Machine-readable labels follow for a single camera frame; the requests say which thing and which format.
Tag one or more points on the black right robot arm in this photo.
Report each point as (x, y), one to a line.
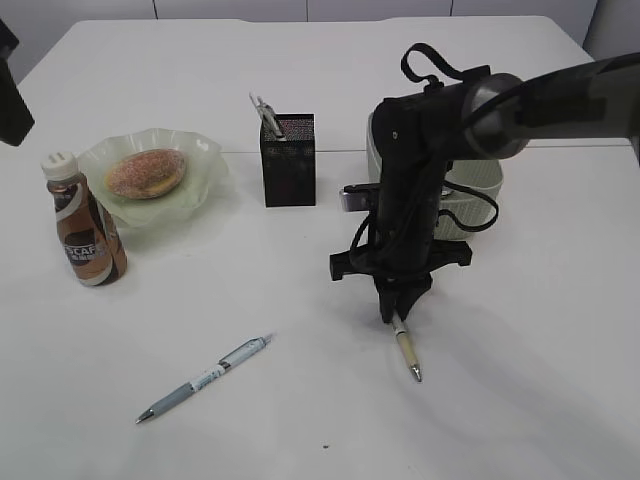
(473, 114)

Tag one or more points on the pale green plastic basket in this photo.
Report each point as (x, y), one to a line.
(484, 176)

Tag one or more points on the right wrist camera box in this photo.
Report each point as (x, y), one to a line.
(360, 197)

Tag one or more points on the cream grip ballpoint pen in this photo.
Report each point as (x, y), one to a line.
(405, 344)

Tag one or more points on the blue grey ballpoint pen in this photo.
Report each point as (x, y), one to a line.
(191, 387)

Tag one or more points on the black mesh pen holder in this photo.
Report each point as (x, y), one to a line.
(289, 165)

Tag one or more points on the pale green wavy plate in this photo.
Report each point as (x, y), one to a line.
(205, 167)

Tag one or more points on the grey grip ballpoint pen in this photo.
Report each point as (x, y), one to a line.
(272, 123)

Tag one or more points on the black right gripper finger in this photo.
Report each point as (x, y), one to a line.
(387, 301)
(408, 296)

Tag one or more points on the sugared bread bun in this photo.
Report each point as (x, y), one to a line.
(147, 175)

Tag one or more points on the brown Nescafe coffee bottle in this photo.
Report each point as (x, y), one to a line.
(85, 229)

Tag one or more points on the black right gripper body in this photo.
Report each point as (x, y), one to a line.
(415, 256)

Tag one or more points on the clear plastic ruler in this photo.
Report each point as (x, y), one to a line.
(258, 105)

